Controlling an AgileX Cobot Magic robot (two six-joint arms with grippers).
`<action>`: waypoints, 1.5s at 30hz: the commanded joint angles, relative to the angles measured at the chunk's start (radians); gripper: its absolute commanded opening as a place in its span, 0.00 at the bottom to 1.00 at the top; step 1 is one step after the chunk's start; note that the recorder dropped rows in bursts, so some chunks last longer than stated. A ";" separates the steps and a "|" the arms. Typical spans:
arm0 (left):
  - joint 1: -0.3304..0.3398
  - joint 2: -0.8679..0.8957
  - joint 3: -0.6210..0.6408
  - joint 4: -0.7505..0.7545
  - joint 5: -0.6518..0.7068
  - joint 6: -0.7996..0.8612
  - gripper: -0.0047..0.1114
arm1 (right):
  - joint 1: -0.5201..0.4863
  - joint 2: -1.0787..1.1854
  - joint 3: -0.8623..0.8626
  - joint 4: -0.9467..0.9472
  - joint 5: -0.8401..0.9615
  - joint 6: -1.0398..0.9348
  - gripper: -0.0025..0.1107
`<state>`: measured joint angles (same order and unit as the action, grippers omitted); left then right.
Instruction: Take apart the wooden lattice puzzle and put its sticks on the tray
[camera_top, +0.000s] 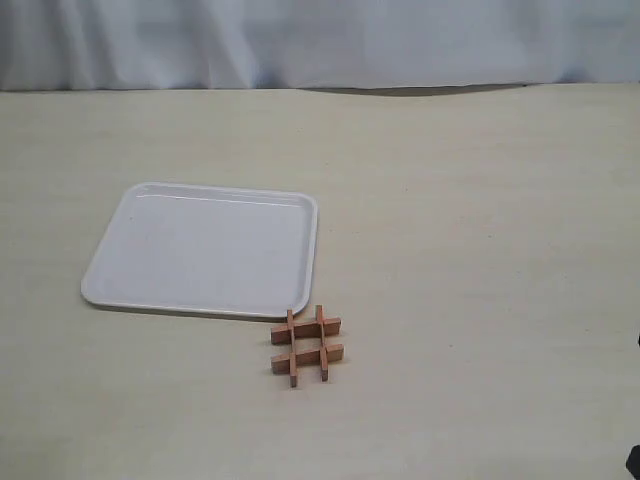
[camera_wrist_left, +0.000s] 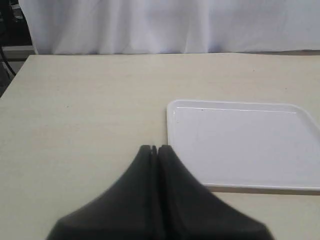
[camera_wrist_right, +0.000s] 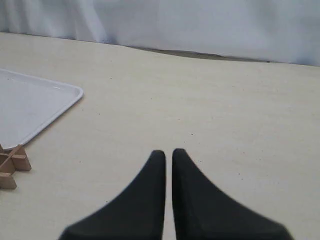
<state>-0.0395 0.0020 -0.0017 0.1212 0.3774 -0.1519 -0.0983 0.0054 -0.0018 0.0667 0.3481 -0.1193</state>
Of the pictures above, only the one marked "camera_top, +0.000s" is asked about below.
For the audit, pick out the notched wooden piece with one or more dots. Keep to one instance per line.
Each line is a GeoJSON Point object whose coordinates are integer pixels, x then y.
{"type": "Point", "coordinates": [324, 363]}
{"type": "Point", "coordinates": [280, 364]}
{"type": "Point", "coordinates": [293, 371]}
{"type": "Point", "coordinates": [281, 335]}

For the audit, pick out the white rectangular plastic tray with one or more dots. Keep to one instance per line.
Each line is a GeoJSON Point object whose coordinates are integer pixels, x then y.
{"type": "Point", "coordinates": [206, 250]}

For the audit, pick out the white fabric backdrop curtain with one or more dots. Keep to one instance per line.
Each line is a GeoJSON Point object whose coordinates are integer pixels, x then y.
{"type": "Point", "coordinates": [90, 45]}

